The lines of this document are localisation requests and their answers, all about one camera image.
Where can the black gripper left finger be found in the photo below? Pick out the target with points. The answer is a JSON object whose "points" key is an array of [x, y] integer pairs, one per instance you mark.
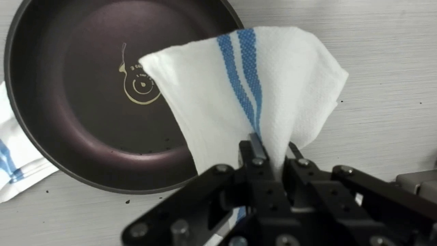
{"points": [[255, 182]]}

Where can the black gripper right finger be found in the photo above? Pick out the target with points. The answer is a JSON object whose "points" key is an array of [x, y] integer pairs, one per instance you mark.
{"points": [[319, 192]]}

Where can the white cloth with blue stripes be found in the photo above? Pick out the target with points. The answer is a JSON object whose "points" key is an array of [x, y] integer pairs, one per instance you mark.
{"points": [[19, 155], [206, 91]]}

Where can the dark nonstick frying pan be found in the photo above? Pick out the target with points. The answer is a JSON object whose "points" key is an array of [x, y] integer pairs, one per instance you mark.
{"points": [[69, 91]]}

